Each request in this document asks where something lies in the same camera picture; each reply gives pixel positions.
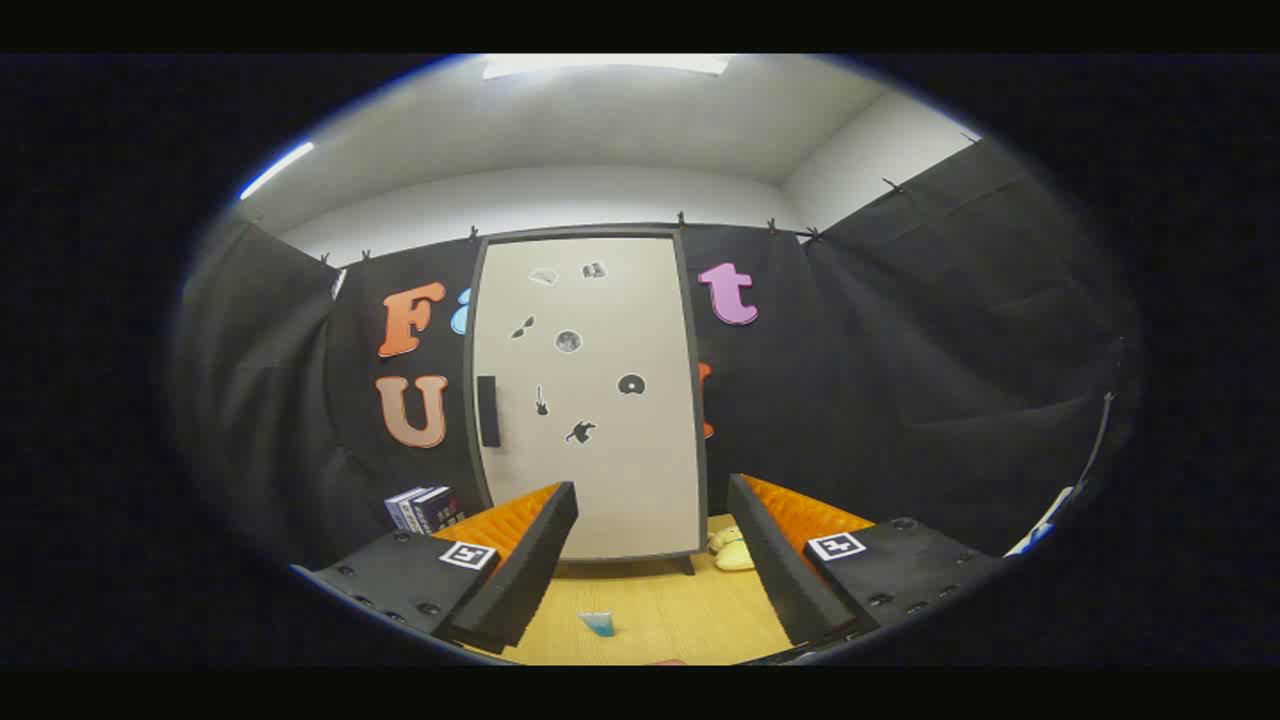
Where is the dark purple book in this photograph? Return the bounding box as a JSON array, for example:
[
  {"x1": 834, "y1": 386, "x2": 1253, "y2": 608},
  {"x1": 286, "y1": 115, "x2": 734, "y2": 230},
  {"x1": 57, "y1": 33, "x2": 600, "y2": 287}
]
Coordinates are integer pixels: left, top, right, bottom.
[{"x1": 410, "y1": 487, "x2": 467, "y2": 536}]

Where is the pale yellow toy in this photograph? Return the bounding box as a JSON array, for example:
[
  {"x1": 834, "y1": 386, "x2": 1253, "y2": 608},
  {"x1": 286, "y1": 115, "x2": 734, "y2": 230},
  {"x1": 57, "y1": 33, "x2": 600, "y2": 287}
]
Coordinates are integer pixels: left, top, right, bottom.
[{"x1": 708, "y1": 526, "x2": 756, "y2": 572}]

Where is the narrow ceiling light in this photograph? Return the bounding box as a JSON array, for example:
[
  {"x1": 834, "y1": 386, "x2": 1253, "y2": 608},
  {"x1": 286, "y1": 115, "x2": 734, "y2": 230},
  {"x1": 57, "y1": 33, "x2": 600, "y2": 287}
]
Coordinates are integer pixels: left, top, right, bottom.
[{"x1": 238, "y1": 141, "x2": 315, "y2": 201}]

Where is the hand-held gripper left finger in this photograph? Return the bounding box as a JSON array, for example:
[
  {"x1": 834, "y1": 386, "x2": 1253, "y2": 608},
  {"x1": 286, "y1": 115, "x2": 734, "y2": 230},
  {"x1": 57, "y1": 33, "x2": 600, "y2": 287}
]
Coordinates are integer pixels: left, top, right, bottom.
[{"x1": 290, "y1": 481, "x2": 580, "y2": 656}]

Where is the white and blue object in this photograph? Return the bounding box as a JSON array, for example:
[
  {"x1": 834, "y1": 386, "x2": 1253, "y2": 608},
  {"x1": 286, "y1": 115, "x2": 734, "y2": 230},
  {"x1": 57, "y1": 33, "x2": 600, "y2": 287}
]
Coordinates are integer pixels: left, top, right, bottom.
[{"x1": 1003, "y1": 486, "x2": 1076, "y2": 558}]

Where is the wide ceiling light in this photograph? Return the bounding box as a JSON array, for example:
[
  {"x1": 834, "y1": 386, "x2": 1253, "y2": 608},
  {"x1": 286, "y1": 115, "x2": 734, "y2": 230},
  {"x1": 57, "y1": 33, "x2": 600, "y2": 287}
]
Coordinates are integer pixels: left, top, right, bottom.
[{"x1": 483, "y1": 55, "x2": 731, "y2": 80}]

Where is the white cabinet door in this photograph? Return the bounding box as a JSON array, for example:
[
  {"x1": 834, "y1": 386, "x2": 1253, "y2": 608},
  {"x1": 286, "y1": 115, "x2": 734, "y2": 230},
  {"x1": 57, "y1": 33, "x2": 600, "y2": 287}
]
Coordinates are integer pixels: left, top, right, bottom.
[{"x1": 472, "y1": 237, "x2": 701, "y2": 561}]

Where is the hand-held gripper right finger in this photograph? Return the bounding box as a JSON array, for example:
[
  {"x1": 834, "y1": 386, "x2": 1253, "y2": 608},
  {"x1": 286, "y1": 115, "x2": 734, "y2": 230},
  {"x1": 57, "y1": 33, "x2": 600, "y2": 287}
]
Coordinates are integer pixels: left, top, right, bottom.
[{"x1": 726, "y1": 473, "x2": 1006, "y2": 648}]

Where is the grey cabinet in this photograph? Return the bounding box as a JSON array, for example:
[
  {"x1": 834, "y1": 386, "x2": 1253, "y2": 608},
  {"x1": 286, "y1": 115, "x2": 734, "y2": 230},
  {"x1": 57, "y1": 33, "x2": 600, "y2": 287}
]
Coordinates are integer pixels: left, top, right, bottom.
[{"x1": 463, "y1": 226, "x2": 711, "y2": 577}]

